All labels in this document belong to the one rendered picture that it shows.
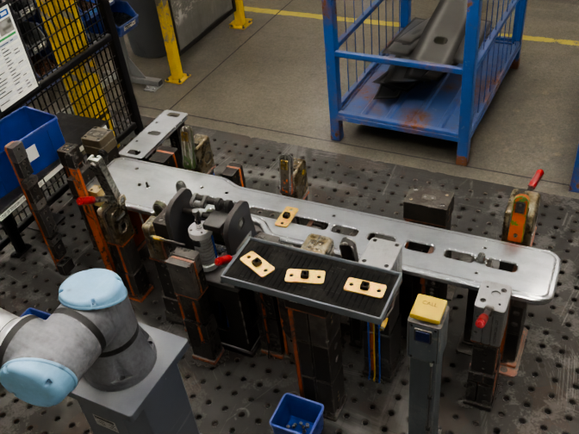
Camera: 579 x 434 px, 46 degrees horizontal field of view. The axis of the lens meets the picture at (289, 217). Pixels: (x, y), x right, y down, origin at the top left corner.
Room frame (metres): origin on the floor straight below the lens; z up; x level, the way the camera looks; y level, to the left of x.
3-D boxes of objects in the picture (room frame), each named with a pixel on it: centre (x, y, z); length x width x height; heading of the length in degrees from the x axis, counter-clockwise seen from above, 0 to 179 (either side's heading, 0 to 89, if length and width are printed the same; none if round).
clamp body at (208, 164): (1.83, 0.26, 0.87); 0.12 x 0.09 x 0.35; 150
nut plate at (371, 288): (0.99, -0.14, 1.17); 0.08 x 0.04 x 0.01; 62
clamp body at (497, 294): (1.01, -0.42, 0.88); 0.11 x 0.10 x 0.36; 150
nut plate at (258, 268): (1.10, 0.08, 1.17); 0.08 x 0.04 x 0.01; 36
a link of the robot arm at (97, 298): (0.92, 0.39, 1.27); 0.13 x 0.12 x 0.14; 151
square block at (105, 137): (1.93, 0.59, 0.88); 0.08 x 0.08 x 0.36; 60
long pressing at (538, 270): (1.44, -0.01, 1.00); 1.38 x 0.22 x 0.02; 60
